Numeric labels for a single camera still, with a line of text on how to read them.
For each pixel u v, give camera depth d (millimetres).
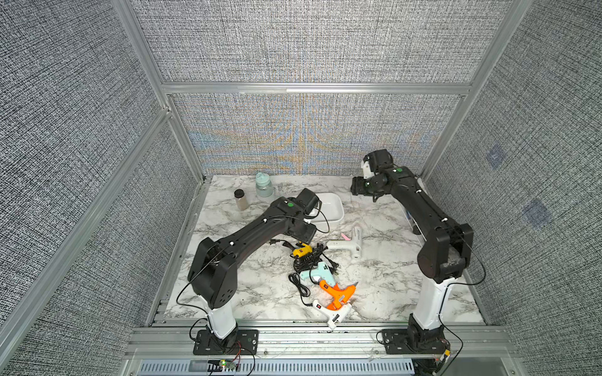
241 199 1023
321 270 860
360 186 812
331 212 1062
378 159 701
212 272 456
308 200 664
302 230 723
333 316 775
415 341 656
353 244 927
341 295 811
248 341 734
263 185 1076
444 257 502
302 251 876
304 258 859
